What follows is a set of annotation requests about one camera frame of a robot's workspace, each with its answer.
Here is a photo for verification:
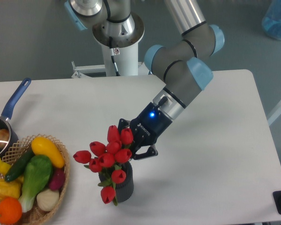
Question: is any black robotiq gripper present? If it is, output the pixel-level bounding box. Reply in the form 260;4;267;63
118;103;172;160

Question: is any red tulip bouquet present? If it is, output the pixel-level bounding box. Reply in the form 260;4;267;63
73;125;133;206

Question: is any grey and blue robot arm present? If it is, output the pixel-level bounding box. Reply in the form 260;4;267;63
64;0;224;160

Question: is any dark grey ribbed vase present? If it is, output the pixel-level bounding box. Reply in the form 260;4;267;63
98;162;134;205

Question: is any yellow squash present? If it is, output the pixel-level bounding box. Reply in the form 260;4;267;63
31;136;65;169

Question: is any green bok choy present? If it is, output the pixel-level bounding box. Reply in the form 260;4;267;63
19;155;52;213

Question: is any white garlic bulb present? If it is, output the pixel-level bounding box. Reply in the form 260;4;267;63
37;188;59;211

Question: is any dark green cucumber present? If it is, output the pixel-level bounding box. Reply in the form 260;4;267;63
4;149;35;182

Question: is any woven wicker basket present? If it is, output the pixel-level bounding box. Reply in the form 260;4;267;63
0;135;70;225

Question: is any small yellow banana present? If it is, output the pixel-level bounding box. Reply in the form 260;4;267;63
0;158;24;183

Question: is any yellow bell pepper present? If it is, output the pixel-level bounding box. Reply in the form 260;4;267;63
0;179;22;201

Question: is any orange fruit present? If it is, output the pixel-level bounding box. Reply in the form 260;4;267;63
0;197;22;225

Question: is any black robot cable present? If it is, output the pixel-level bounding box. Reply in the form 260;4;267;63
108;36;120;77

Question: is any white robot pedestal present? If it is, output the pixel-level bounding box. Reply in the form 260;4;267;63
72;12;145;78

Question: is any blue handled saucepan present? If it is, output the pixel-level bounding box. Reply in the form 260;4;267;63
0;78;31;158

